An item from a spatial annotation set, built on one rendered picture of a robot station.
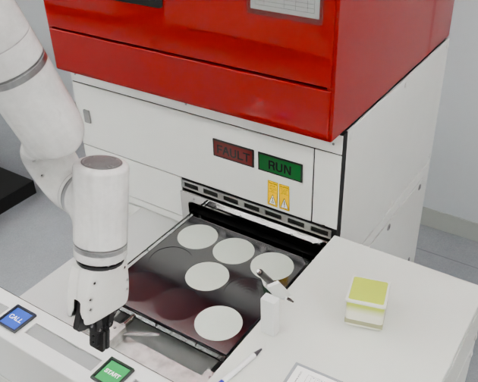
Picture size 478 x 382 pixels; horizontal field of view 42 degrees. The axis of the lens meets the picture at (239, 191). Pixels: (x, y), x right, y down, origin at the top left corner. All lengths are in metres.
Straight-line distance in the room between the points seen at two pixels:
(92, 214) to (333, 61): 0.55
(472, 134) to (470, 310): 1.67
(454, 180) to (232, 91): 1.84
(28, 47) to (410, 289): 0.88
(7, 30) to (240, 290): 0.83
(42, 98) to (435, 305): 0.85
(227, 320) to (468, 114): 1.82
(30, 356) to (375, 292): 0.66
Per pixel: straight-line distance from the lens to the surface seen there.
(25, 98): 0.82
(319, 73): 1.23
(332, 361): 1.17
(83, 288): 1.00
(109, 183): 0.92
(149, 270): 1.47
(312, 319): 1.24
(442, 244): 3.10
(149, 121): 1.64
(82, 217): 0.95
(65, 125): 0.85
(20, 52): 0.80
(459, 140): 2.94
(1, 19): 0.78
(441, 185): 3.07
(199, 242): 1.54
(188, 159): 1.61
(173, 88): 1.47
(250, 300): 1.37
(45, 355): 1.25
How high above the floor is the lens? 1.84
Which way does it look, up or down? 33 degrees down
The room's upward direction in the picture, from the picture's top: 2 degrees counter-clockwise
